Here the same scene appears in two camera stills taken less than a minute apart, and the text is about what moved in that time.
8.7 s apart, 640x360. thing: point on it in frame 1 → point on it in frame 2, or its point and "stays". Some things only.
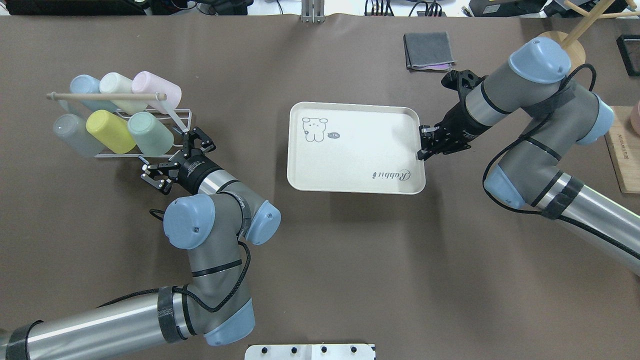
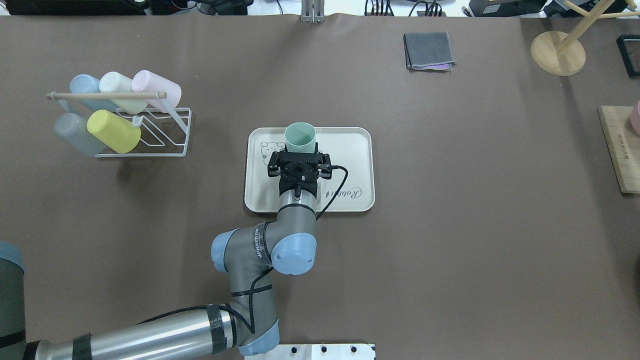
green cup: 152,138 → 300,137
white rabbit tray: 354,148 → 353,148
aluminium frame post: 313,11 stays
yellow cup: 111,130 stays
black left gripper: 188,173 → 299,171
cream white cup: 113,83 stays
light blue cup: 86,84 stays
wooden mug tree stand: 575,48 stays
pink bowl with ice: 635,117 stays
